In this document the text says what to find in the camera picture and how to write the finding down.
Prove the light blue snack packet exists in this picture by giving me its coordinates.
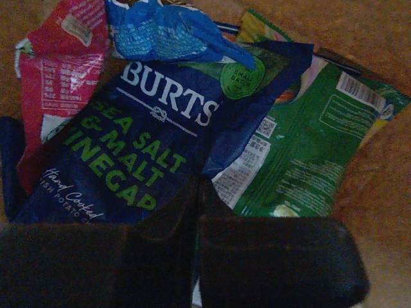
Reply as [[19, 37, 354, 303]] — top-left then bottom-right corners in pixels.
[[105, 1, 256, 69]]

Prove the blue Burts chips bag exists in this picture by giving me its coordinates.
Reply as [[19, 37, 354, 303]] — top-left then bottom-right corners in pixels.
[[15, 40, 313, 224]]

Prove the green snack bag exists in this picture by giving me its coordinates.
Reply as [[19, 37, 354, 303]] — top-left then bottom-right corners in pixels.
[[210, 9, 411, 219]]

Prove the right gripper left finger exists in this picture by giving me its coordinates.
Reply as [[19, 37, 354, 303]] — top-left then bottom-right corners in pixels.
[[1, 177, 199, 307]]

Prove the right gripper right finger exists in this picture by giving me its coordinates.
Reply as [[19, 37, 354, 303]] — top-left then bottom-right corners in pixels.
[[199, 182, 369, 307]]

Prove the red snack bag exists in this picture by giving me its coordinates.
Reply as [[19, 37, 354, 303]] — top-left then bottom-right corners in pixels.
[[16, 1, 109, 193]]

